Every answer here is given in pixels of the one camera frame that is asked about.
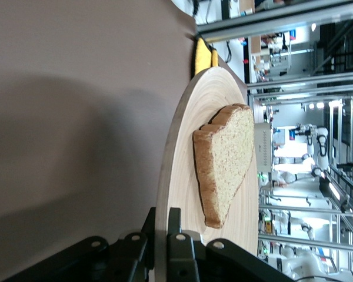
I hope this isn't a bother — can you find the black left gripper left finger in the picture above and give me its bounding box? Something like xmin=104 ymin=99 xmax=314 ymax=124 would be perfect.
xmin=5 ymin=207 xmax=158 ymax=282

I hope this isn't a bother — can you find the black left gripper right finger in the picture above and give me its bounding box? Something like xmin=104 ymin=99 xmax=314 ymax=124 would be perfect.
xmin=166 ymin=207 xmax=289 ymax=282

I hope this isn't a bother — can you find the round wooden plate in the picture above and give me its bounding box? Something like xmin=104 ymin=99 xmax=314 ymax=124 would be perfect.
xmin=154 ymin=66 xmax=259 ymax=282

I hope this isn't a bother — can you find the brown bread slice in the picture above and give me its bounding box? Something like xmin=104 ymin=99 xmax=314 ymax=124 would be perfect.
xmin=192 ymin=103 xmax=255 ymax=230

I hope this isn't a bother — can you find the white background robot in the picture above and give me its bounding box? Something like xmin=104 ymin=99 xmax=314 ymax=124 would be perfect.
xmin=294 ymin=123 xmax=332 ymax=179

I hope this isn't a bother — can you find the aluminium frame beam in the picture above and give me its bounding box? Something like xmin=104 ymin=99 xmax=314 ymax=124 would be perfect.
xmin=196 ymin=5 xmax=353 ymax=41

